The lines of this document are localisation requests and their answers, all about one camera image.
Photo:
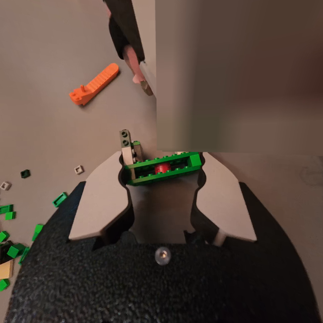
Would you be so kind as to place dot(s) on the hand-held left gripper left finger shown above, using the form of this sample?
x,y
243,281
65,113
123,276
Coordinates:
x,y
101,201

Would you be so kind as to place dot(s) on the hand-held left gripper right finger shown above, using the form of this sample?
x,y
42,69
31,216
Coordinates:
x,y
224,207

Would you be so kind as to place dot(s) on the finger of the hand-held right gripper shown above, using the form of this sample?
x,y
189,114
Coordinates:
x,y
146,30

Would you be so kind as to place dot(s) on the green lego build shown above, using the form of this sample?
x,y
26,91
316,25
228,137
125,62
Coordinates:
x,y
161,174

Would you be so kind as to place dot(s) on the pile of lego pieces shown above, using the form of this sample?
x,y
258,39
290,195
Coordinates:
x,y
14,249

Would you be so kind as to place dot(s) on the dark green lego tile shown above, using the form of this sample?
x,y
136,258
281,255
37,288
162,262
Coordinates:
x,y
25,174

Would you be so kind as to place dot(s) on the person's right hand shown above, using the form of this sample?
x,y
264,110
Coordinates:
x,y
133,65

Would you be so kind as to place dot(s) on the orange brick separator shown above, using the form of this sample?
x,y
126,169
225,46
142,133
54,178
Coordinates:
x,y
97,83

